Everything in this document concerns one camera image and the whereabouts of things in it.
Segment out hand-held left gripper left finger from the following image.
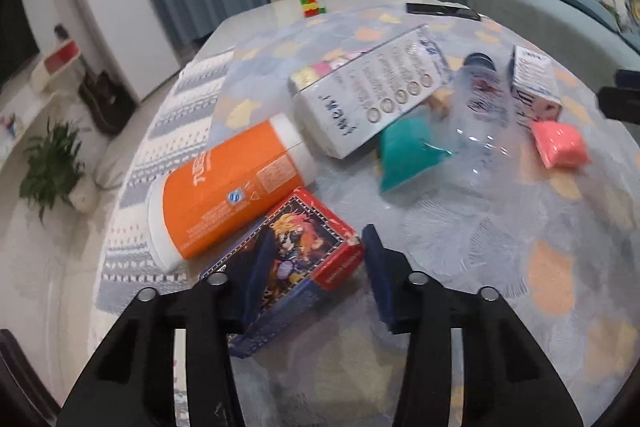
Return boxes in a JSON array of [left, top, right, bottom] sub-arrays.
[[56, 237, 275, 427]]

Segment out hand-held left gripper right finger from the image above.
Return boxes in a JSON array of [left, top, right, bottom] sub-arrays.
[[362, 224, 586, 427]]

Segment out blue red illustrated card box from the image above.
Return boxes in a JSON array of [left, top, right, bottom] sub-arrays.
[[199, 187, 365, 358]]

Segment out pink packet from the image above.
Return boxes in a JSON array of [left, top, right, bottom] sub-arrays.
[[531, 119, 592, 169]]

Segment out blue white drink carton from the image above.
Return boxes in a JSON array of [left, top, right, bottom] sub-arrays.
[[507, 44, 564, 128]]

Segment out orange white tube container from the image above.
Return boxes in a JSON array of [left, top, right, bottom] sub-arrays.
[[146, 114, 319, 273]]

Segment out teal packet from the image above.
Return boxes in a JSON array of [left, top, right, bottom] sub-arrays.
[[377, 117, 454, 194]]

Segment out clear plastic bottle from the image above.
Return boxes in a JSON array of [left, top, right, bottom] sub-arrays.
[[430, 53, 517, 194]]

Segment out white carton box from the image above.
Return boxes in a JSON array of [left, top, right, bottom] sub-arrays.
[[290, 25, 453, 159]]

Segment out teal curved sofa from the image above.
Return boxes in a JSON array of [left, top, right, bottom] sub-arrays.
[[467, 0, 640, 80]]

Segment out fan pattern tablecloth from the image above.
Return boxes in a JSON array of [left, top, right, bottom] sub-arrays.
[[90, 0, 640, 427]]

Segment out blue white patterned table mat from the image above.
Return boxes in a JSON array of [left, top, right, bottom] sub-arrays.
[[97, 49, 237, 314]]

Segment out small tan block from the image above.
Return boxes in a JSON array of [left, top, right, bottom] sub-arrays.
[[429, 89, 452, 114]]

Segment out black smartphone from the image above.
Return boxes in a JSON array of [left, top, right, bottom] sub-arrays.
[[406, 3, 482, 20]]

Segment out green potted plant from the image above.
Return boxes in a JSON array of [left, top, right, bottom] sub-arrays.
[[20, 119, 98, 222]]

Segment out white curved media shelf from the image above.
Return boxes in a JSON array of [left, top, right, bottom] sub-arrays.
[[0, 42, 85, 170]]

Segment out red white container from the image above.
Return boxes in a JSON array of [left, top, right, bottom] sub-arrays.
[[30, 41, 82, 94]]

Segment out white refrigerator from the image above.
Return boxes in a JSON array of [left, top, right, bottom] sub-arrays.
[[62, 0, 182, 104]]

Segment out black television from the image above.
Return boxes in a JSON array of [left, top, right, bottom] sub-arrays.
[[0, 0, 42, 84]]

